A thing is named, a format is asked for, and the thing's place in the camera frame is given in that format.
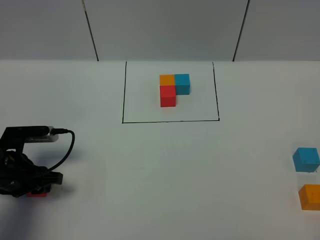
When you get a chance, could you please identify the red template block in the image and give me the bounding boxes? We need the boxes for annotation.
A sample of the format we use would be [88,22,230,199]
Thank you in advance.
[160,85,177,108]

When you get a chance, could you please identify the orange template block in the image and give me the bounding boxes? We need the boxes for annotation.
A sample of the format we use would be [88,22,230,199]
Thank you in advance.
[159,74,176,86]

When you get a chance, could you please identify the blue template block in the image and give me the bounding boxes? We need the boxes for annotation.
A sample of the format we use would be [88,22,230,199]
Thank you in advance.
[174,74,191,95]

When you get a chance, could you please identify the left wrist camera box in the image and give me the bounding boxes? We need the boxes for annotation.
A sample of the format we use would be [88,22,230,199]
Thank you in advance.
[0,126,59,151]

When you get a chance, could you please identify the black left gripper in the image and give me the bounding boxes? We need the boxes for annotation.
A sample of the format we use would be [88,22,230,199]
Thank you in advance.
[0,150,63,198]

